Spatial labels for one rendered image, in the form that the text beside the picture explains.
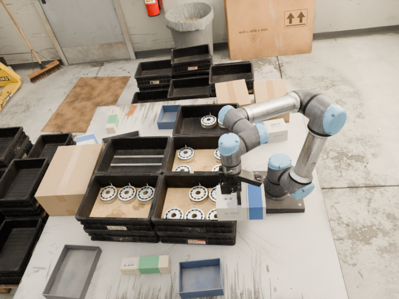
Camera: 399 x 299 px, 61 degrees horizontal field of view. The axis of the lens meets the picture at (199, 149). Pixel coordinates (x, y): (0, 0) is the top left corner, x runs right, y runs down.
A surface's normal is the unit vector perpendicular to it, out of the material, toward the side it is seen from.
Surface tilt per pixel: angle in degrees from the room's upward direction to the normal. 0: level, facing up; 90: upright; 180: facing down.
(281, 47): 72
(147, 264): 0
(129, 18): 90
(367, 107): 0
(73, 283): 0
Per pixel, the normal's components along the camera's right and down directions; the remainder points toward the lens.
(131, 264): -0.14, -0.70
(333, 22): -0.06, 0.71
